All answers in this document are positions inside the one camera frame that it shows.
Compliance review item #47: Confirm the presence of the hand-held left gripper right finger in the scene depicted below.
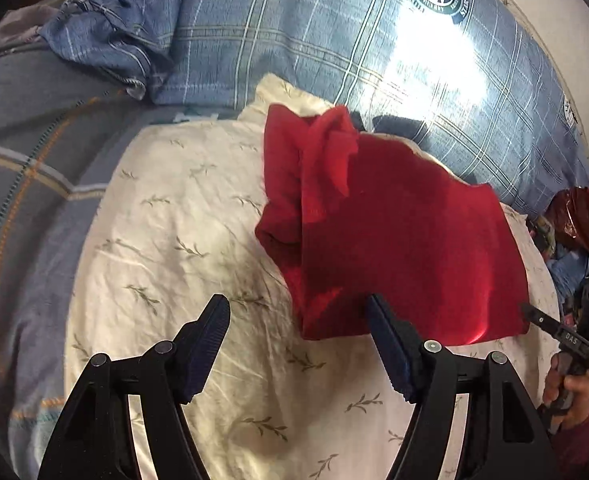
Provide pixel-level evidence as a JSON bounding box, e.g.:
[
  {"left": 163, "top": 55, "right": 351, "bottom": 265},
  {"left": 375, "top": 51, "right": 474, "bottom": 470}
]
[{"left": 367, "top": 294, "right": 560, "bottom": 480}]

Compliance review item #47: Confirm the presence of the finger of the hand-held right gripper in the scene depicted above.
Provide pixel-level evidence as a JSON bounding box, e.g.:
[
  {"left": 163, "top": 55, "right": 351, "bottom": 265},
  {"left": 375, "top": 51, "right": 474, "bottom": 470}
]
[{"left": 520, "top": 302, "right": 565, "bottom": 337}]

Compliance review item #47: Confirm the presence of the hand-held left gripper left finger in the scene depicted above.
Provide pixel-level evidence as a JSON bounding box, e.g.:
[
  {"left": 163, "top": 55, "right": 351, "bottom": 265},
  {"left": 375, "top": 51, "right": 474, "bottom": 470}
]
[{"left": 37, "top": 294, "right": 232, "bottom": 480}]

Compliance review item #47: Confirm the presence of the red sweater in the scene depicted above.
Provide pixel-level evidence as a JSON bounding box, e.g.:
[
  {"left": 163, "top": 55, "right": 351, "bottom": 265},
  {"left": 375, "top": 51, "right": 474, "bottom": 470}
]
[{"left": 254, "top": 104, "right": 531, "bottom": 346}]

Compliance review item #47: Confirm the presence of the person's right forearm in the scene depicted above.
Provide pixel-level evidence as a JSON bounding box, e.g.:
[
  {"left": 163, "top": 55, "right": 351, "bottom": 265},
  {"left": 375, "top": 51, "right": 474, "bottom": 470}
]
[{"left": 549, "top": 406, "right": 589, "bottom": 477}]

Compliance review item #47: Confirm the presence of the person's right hand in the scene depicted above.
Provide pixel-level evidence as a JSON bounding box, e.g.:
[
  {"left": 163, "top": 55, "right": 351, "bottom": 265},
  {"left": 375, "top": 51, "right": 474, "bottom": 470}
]
[{"left": 541, "top": 352, "right": 589, "bottom": 435}]

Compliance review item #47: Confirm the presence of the blue crumpled cloth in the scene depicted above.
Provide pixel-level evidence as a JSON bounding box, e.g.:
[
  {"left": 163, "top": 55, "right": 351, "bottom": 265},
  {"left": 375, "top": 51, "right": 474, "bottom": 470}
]
[{"left": 547, "top": 247, "right": 589, "bottom": 306}]

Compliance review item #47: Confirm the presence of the red shiny plastic bag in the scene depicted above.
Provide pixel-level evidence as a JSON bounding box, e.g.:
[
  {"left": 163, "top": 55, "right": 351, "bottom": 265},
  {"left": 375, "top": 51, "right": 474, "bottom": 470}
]
[{"left": 547, "top": 187, "right": 589, "bottom": 256}]

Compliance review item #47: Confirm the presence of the cream leaf-print sheet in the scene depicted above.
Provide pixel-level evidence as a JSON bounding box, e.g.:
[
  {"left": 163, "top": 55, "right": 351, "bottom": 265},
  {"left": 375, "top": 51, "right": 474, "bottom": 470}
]
[{"left": 64, "top": 72, "right": 562, "bottom": 480}]

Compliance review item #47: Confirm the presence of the grey-blue striped blanket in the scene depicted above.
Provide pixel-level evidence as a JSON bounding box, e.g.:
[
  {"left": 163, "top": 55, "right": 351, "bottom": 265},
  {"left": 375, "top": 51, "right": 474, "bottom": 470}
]
[{"left": 0, "top": 5, "right": 235, "bottom": 476}]

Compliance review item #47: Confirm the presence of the blue plaid pillow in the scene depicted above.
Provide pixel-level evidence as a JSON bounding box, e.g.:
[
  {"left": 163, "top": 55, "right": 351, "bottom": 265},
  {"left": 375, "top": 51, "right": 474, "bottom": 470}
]
[{"left": 39, "top": 0, "right": 589, "bottom": 216}]

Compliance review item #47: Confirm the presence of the grey crumpled cloth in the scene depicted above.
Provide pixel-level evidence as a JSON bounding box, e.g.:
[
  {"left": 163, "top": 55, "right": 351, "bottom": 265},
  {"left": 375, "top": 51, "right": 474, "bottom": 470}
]
[{"left": 0, "top": 0, "right": 80, "bottom": 61}]

